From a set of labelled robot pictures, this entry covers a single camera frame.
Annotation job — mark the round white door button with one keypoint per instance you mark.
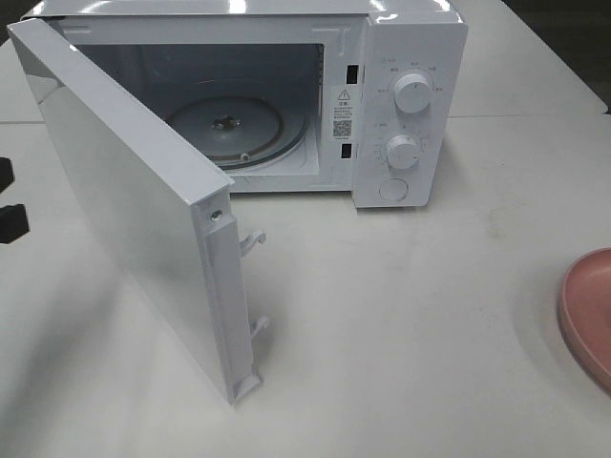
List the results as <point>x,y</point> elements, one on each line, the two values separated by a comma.
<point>394,189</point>

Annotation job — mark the white timer knob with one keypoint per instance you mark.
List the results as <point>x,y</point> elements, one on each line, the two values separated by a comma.
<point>402,152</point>

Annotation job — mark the glass microwave turntable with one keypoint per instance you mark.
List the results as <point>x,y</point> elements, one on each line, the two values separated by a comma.
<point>238,131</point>

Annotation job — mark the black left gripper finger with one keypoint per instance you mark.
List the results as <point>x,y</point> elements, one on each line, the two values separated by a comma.
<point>6,173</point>
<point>13,223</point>

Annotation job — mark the pink round plate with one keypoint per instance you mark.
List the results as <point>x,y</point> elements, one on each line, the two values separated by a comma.
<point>584,314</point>

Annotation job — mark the upper white power knob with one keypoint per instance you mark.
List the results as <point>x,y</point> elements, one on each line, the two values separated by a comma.
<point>412,92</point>

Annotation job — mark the white microwave oven body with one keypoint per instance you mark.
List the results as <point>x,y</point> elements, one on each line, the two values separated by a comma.
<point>337,61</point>

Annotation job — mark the white microwave door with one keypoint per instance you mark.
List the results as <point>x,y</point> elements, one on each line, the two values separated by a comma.
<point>159,206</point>

